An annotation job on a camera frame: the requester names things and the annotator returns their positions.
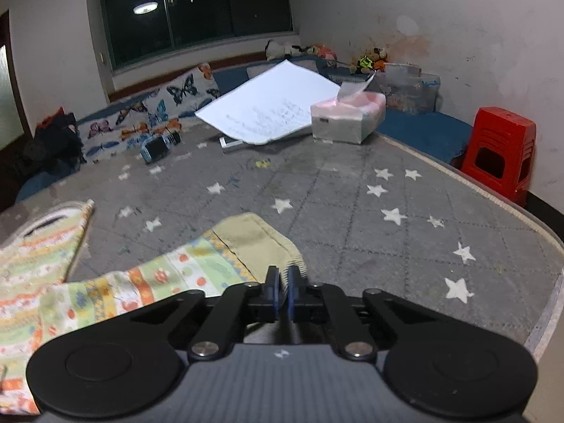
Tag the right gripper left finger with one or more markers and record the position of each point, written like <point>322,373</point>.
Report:
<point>239,306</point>

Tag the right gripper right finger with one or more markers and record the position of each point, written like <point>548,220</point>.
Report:
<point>327,306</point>

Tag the striped floral baby garment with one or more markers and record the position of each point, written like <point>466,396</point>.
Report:
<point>39,304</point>

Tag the dark clothes pile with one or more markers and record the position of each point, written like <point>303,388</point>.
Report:
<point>56,144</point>

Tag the grey star bed mat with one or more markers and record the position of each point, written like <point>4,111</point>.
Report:
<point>460,289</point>

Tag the blue smart watch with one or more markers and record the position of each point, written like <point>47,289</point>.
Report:
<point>158,146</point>

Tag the pink tissue pack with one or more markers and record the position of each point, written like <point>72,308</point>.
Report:
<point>351,116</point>

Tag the white paper sheet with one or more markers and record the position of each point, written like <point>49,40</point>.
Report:
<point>274,104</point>

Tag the butterfly print pillow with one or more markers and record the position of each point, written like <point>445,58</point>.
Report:
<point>161,112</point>

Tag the clear storage box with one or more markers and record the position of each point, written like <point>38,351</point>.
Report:
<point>408,89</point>

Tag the red plastic stool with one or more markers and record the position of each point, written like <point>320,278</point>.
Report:
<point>500,152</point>

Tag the plush toys pile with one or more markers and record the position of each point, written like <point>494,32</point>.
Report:
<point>373,60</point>

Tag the dark window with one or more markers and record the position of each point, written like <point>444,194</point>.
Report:
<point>137,30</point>

